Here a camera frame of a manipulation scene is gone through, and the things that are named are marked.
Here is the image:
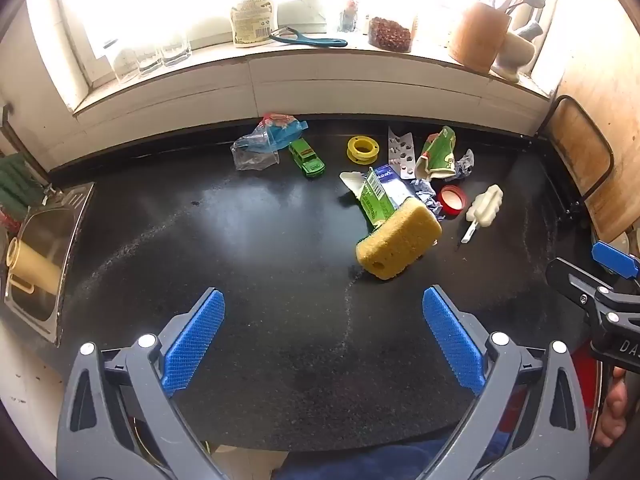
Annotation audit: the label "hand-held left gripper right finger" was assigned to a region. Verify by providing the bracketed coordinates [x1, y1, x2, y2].
[422, 285, 591, 480]

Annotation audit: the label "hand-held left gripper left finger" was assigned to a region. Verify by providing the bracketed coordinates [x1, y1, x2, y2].
[57, 287, 236, 480]

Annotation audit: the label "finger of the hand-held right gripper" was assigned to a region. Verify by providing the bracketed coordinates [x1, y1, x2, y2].
[591, 241, 640, 281]
[546, 258, 617, 307]

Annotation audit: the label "clear plastic bag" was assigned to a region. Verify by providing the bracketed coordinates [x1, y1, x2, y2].
[231, 127, 281, 171]

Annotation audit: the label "blue snack wrapper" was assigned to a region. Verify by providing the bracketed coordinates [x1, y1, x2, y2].
[257, 114, 308, 153]

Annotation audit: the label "person's right hand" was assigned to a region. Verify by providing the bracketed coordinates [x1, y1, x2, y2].
[597, 367, 628, 448]

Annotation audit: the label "red container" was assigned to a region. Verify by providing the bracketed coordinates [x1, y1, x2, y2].
[492, 345, 608, 456]

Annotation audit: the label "white ice pop toy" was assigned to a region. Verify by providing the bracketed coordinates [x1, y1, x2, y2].
[460, 185, 503, 246]

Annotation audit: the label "yellow sponge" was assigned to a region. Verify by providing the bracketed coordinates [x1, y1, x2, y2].
[356, 197, 443, 281]

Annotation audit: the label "red jar lid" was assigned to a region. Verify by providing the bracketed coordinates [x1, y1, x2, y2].
[436, 185, 467, 217]

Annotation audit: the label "crumpled blue white wrapper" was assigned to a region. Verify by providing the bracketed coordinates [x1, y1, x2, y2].
[414, 179, 447, 221]

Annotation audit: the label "small blue white wrapper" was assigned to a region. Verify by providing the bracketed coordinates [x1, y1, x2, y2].
[452, 149, 475, 181]

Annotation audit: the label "green blue carton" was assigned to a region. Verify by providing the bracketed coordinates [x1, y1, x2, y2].
[340, 164, 426, 226]

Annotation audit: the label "yellow cup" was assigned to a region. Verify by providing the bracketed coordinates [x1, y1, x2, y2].
[6, 237, 60, 293]

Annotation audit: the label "green printed wrapper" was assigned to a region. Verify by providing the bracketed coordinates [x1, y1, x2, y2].
[416, 126, 458, 182]

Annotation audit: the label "steel sink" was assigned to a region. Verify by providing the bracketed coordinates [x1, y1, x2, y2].
[4, 182, 96, 346]

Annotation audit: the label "silver blister pack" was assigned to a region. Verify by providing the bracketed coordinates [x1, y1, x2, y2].
[387, 126, 417, 180]

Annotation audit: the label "yellow tape spool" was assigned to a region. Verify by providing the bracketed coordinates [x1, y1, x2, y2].
[347, 136, 379, 163]

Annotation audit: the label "green toy car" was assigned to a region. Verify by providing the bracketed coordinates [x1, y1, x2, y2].
[288, 138, 326, 177]

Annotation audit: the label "white mortar with pestle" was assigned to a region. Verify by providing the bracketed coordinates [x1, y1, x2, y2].
[492, 22, 543, 83]

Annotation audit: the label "green scrubber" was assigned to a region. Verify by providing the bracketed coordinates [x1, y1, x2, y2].
[0, 155, 41, 211]

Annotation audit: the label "terracotta utensil pot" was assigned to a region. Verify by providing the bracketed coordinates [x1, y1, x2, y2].
[447, 1, 512, 75]

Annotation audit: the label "kitchen utensils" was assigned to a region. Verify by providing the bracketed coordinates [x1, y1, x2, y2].
[477, 0, 546, 17]

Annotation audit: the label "jar of brown nuts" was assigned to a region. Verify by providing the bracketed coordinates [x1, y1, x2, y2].
[367, 16, 413, 53]

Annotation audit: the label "white sauce bottle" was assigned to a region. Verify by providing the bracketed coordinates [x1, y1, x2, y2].
[231, 0, 279, 48]

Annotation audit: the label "small clear jar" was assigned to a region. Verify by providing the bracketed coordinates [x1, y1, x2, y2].
[337, 0, 361, 33]

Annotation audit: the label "blue handled peeler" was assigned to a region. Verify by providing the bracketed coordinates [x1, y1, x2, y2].
[269, 26, 348, 49]

